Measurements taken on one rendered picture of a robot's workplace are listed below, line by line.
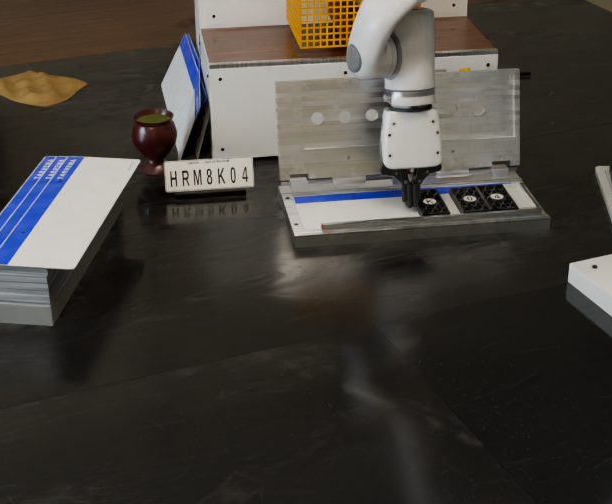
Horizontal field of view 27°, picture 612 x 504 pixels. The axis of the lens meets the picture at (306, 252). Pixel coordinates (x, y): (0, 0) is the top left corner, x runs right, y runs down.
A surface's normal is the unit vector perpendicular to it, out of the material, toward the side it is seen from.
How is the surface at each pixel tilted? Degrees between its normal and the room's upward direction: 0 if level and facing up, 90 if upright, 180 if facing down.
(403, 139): 78
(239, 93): 90
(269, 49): 0
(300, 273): 0
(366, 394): 0
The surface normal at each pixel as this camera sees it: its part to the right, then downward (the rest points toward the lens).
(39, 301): -0.13, 0.46
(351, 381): 0.00, -0.88
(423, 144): 0.15, 0.26
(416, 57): 0.39, 0.25
